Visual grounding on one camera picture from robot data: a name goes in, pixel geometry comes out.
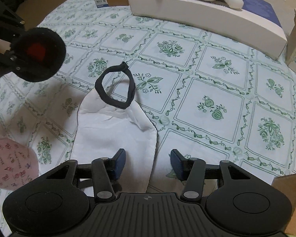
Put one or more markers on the black red plush item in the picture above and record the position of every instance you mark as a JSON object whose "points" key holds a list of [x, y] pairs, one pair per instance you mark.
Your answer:
{"points": [[38, 54]]}

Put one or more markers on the long white box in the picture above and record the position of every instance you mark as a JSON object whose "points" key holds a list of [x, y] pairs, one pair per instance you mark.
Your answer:
{"points": [[240, 25]]}

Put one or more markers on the floral green white tablecloth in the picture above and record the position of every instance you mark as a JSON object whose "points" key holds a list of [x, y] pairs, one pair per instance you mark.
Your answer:
{"points": [[208, 96]]}

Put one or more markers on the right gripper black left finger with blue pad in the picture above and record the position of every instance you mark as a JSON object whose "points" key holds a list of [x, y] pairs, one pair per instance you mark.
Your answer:
{"points": [[106, 174]]}

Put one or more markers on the blue flat box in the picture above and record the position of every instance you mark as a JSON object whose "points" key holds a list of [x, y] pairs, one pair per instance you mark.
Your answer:
{"points": [[263, 9]]}

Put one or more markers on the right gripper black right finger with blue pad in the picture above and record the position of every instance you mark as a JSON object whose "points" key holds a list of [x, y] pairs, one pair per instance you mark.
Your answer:
{"points": [[190, 171]]}

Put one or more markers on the pink patterned sock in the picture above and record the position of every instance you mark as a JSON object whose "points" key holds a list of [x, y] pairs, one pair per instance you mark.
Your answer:
{"points": [[18, 164]]}

